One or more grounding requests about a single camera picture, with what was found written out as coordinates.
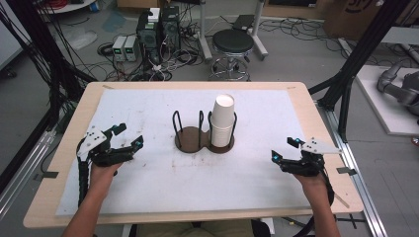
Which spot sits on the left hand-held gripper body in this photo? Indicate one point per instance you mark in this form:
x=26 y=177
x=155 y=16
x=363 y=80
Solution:
x=99 y=154

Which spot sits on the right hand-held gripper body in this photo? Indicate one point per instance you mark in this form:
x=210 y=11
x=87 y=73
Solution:
x=306 y=166

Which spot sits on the stack of white paper cups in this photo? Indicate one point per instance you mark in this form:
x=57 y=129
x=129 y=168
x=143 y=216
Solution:
x=223 y=118

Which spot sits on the person's right hand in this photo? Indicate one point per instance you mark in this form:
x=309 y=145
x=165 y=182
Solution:
x=314 y=186

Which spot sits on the person's left hand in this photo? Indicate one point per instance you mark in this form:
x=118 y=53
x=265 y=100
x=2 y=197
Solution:
x=100 y=179

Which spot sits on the black tape strip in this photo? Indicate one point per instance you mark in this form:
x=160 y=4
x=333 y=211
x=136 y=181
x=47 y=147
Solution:
x=46 y=175
x=346 y=171

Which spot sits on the white table mat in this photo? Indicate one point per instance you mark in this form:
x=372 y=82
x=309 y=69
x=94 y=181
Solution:
x=184 y=184

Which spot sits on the grey power supply unit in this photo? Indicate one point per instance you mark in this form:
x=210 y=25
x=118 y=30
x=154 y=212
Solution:
x=131 y=48
x=119 y=48

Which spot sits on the white floor platform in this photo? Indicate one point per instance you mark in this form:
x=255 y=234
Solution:
x=382 y=108

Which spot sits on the clear plastic sheet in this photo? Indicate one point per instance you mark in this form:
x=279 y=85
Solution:
x=79 y=38

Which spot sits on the black computer tower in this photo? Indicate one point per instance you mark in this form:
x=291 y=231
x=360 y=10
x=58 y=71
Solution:
x=171 y=28
x=149 y=34

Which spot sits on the person's khaki trousers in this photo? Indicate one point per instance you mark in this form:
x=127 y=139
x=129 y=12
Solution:
x=194 y=229

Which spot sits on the black round stool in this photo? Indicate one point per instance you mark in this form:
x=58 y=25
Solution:
x=232 y=44

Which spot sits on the brown cardboard box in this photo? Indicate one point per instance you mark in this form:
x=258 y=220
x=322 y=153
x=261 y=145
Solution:
x=352 y=16

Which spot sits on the aluminium rail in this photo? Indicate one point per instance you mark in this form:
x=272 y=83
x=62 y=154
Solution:
x=354 y=171
x=23 y=171

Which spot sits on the black metal frame post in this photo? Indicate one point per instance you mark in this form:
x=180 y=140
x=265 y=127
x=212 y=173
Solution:
x=39 y=42
x=359 y=56

